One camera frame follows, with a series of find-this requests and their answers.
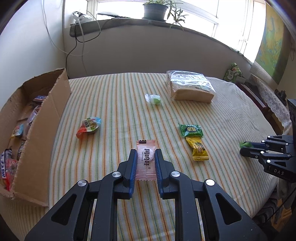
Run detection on brown cardboard box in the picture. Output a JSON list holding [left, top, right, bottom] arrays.
[[0, 68, 72, 207]]

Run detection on wall map poster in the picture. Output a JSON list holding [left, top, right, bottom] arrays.
[[254, 0, 292, 85]]

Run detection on white power strip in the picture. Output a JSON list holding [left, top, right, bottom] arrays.
[[70, 11, 90, 24]]

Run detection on trailing narrow-leaf plant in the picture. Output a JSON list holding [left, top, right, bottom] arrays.
[[168, 2, 189, 32]]

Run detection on green printed bag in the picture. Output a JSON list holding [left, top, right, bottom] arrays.
[[223, 63, 244, 82]]

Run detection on potted plant in grey pot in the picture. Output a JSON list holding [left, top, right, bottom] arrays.
[[142, 0, 185, 21]]

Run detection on black cable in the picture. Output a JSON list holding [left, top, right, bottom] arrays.
[[65, 14, 109, 79]]

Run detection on pile of assorted sweets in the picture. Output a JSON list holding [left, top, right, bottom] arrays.
[[0, 94, 48, 193]]

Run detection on green snack packet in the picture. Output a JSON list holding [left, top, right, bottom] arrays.
[[179, 124, 204, 139]]

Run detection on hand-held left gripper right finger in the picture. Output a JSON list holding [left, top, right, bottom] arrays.
[[154, 149, 269, 241]]

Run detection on thin white cable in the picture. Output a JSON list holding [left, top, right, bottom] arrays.
[[43, 0, 67, 52]]

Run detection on pale cloth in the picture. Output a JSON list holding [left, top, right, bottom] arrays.
[[276, 179, 293, 208]]

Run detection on white lace cloth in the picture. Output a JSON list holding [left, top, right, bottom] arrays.
[[250, 61, 293, 129]]

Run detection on yellow snack packet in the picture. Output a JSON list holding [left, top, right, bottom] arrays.
[[186, 137, 210, 161]]

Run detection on white framed window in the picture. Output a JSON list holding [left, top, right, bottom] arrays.
[[85, 0, 267, 62]]

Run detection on dark red cabinet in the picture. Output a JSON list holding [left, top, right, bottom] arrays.
[[236, 81, 284, 135]]

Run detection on clear packet with green candy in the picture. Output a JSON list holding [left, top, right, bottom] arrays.
[[144, 93, 163, 106]]

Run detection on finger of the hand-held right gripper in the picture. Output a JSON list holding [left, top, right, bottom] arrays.
[[252, 136, 289, 152], [240, 148, 294, 164]]

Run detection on pink snack packet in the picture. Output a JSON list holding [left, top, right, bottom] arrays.
[[136, 139, 156, 181]]

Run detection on red and blue jelly packet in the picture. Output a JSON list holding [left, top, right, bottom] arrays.
[[76, 117, 102, 139]]

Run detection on bagged sliced bread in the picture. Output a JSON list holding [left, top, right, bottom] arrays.
[[166, 70, 216, 103]]

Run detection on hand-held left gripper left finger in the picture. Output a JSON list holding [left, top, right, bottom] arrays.
[[24, 149, 138, 241]]

